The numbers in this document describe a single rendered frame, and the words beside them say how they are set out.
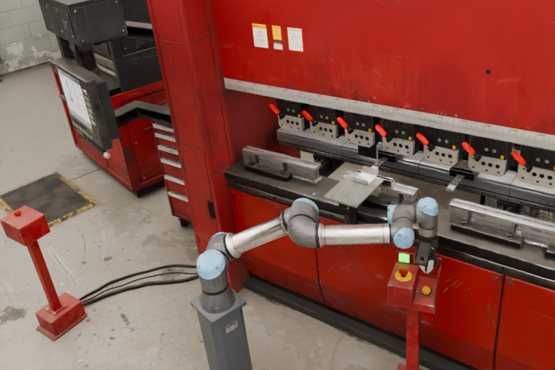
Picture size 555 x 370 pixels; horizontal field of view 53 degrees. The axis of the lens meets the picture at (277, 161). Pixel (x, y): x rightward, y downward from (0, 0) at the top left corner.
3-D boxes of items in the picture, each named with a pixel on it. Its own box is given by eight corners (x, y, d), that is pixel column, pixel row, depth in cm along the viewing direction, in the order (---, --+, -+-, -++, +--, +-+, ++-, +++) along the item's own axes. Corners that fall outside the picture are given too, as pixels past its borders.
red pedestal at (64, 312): (35, 329, 349) (-11, 218, 310) (68, 305, 366) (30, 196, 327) (54, 342, 338) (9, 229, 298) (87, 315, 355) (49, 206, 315)
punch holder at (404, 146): (382, 150, 262) (381, 118, 254) (391, 143, 268) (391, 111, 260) (412, 157, 253) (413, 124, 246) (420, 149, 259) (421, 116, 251)
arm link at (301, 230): (282, 232, 213) (415, 229, 204) (286, 215, 222) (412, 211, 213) (286, 257, 218) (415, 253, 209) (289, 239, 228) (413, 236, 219)
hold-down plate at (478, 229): (450, 229, 254) (450, 224, 252) (454, 223, 257) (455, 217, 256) (519, 249, 237) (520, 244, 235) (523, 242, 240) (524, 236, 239)
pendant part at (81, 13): (78, 143, 321) (32, -9, 281) (118, 128, 333) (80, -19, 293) (113, 173, 284) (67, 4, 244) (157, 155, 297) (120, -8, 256)
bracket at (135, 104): (106, 125, 329) (104, 115, 326) (138, 110, 345) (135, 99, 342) (153, 139, 307) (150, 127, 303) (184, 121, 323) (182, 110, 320)
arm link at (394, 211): (387, 216, 216) (417, 215, 214) (386, 200, 225) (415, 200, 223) (388, 233, 219) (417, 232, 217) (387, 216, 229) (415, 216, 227)
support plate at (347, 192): (323, 198, 265) (323, 196, 265) (351, 173, 283) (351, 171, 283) (357, 208, 255) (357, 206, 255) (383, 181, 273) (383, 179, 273)
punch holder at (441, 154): (423, 159, 251) (424, 126, 243) (430, 151, 256) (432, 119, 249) (456, 167, 242) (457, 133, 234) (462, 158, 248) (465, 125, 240)
